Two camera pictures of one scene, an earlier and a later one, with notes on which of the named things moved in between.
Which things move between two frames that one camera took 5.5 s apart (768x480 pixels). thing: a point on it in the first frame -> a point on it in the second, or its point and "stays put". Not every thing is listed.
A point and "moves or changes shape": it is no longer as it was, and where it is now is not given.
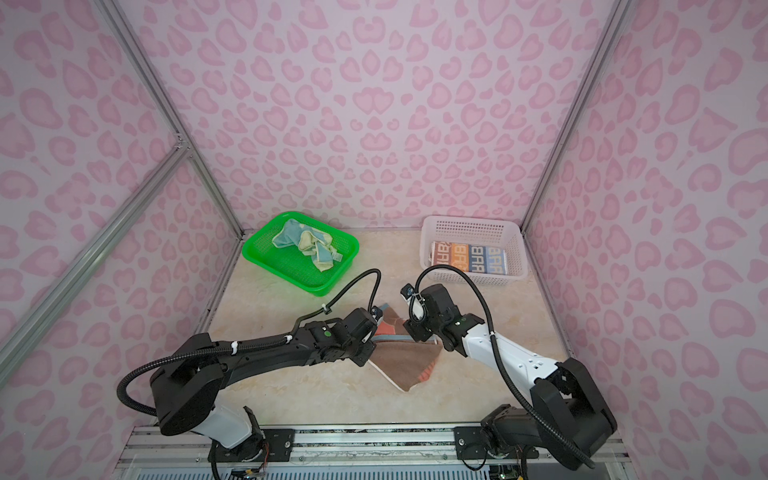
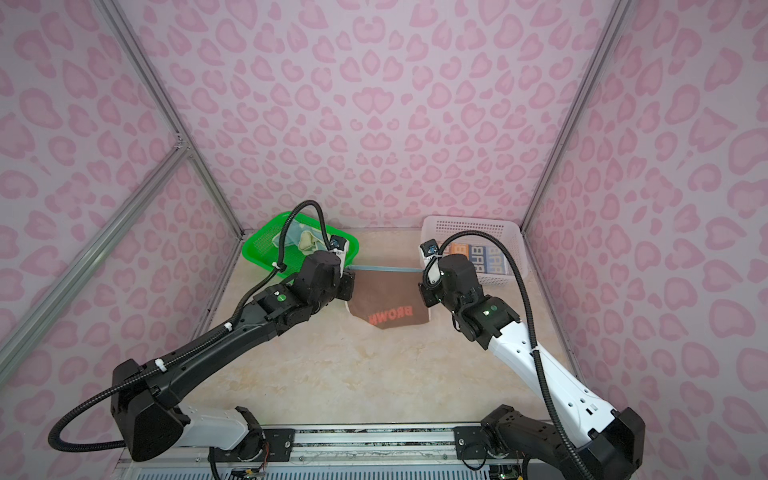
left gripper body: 361,354 -> 343,291
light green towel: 310,241 stays put
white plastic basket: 487,251 stays put
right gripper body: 420,328 -> 431,294
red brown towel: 405,360 moves or changes shape
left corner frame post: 162,98 stays put
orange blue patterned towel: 469,257 stays put
